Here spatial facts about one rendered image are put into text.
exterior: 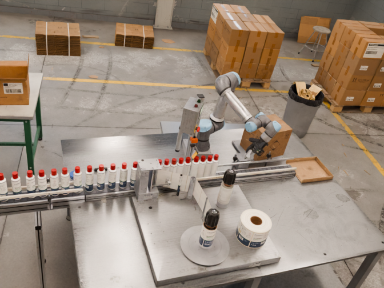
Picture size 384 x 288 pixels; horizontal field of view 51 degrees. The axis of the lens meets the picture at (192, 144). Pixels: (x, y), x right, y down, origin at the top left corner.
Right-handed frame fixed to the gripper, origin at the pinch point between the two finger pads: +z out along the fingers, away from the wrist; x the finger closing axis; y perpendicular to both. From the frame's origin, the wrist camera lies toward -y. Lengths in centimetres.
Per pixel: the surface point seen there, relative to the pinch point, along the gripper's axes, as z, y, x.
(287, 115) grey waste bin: -13, -161, 174
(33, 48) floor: 161, -414, -70
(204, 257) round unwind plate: 41, 69, -41
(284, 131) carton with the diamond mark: -27.8, -18.7, 32.8
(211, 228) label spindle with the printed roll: 24, 63, -47
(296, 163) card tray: -11, -10, 61
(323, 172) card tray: -21, 4, 78
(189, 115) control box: -8, -1, -63
